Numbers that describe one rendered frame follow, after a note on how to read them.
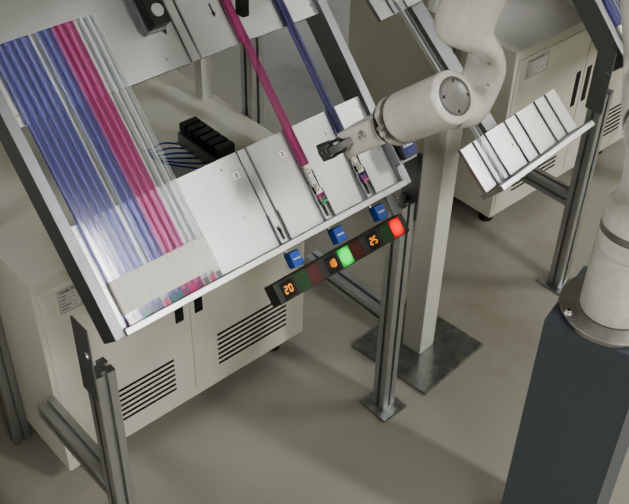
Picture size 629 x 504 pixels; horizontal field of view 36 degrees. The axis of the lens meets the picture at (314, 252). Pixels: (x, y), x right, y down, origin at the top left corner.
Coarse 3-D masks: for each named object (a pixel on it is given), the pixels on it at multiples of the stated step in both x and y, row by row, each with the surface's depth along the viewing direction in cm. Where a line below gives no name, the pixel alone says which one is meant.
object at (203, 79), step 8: (200, 64) 233; (208, 64) 234; (200, 72) 234; (208, 72) 235; (200, 80) 236; (208, 80) 237; (200, 88) 237; (208, 88) 238; (200, 96) 239; (208, 96) 239
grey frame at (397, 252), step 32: (256, 96) 230; (384, 288) 220; (0, 320) 211; (384, 320) 226; (0, 352) 217; (384, 352) 232; (0, 384) 220; (384, 384) 238; (96, 416) 173; (128, 480) 185
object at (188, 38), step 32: (0, 0) 161; (32, 0) 164; (64, 0) 167; (96, 0) 170; (192, 0) 180; (256, 0) 187; (288, 0) 191; (0, 32) 161; (32, 32) 163; (128, 32) 172; (160, 32) 175; (192, 32) 179; (224, 32) 182; (256, 32) 186; (128, 64) 171; (160, 64) 174
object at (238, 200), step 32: (320, 128) 190; (224, 160) 178; (256, 160) 181; (288, 160) 185; (320, 160) 188; (384, 160) 196; (192, 192) 174; (224, 192) 177; (256, 192) 180; (288, 192) 184; (352, 192) 191; (224, 224) 176; (256, 224) 179; (288, 224) 182; (224, 256) 175; (256, 256) 178
